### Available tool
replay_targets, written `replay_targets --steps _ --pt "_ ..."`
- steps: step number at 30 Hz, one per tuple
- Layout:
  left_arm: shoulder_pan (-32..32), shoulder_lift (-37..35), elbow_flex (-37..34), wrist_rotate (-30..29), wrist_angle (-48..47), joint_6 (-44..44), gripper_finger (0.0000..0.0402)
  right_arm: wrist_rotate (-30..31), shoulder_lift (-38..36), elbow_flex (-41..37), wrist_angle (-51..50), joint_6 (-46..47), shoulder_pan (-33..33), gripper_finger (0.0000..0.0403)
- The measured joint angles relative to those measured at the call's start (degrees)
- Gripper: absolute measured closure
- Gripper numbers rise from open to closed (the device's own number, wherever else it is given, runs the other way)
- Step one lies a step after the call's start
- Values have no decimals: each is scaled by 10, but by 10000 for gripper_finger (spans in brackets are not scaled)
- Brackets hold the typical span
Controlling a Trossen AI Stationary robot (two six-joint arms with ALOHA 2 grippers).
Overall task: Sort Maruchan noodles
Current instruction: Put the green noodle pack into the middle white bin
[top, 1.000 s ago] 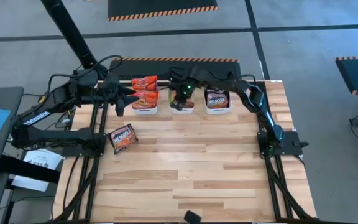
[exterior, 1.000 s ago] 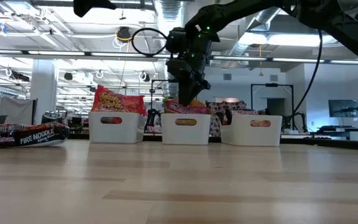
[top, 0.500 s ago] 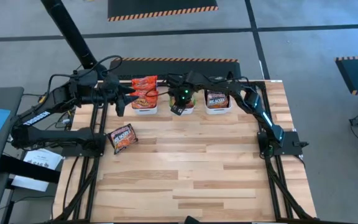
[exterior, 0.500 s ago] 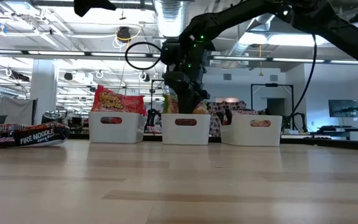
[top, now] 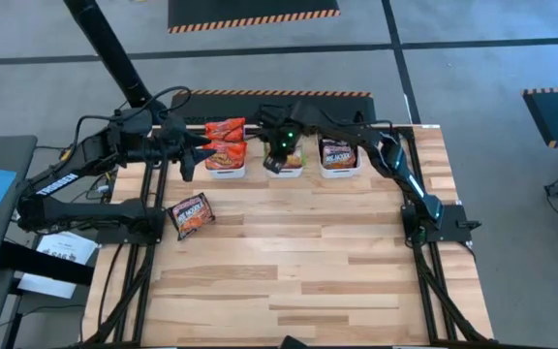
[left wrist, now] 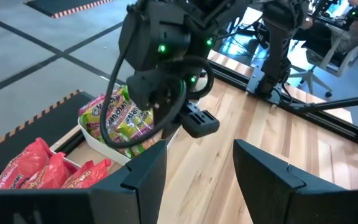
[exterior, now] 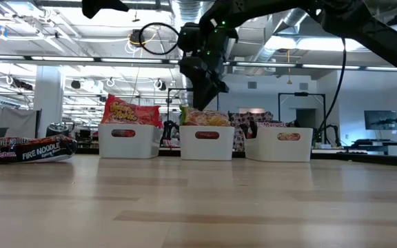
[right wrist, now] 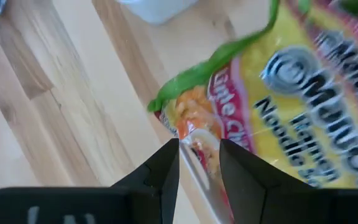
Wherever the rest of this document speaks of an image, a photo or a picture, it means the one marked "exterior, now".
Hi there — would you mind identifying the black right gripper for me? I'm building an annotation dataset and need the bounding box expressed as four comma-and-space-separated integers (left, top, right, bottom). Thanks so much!
179, 53, 230, 111

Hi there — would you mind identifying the lime chili shrimp ramen pack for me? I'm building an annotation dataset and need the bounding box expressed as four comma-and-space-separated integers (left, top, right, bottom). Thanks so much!
194, 131, 221, 141
179, 105, 232, 127

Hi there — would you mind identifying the white plastic bin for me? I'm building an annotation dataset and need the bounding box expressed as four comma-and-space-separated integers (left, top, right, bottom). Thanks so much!
243, 126, 314, 163
179, 125, 236, 161
98, 123, 164, 160

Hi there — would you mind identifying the white building column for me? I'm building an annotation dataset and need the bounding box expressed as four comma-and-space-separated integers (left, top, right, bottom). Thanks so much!
34, 65, 63, 138

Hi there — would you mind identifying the black tyre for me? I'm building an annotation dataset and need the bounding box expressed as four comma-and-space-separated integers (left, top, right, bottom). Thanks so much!
45, 123, 70, 138

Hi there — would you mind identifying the grey partition cloth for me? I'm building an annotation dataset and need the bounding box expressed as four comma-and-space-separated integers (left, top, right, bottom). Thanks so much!
0, 107, 42, 138

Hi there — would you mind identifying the black ceiling camera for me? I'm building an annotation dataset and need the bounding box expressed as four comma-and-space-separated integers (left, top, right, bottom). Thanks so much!
128, 29, 148, 48

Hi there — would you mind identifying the black wrist camera cable loop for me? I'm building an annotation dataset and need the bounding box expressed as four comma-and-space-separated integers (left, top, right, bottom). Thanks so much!
138, 21, 180, 56

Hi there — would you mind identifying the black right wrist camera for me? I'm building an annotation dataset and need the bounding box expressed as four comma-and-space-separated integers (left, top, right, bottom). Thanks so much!
177, 22, 203, 53

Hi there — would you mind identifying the black rail with light strips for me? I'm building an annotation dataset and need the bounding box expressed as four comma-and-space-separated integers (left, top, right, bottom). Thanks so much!
0, 53, 397, 74

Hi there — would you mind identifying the yellow hanging cord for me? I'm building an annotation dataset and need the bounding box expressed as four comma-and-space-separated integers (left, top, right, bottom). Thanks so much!
286, 49, 293, 85

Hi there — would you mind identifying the silver ventilation duct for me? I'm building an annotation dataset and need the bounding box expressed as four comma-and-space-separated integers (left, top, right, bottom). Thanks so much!
172, 0, 206, 104

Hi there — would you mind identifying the black background frame stand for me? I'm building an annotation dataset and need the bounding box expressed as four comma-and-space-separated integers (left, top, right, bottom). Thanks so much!
277, 91, 327, 129

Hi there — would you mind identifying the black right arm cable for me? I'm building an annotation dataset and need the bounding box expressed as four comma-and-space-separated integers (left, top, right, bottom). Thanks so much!
316, 37, 348, 138

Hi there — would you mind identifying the dark wall monitor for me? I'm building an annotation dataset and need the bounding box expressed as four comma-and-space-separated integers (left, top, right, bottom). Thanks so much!
363, 110, 397, 131

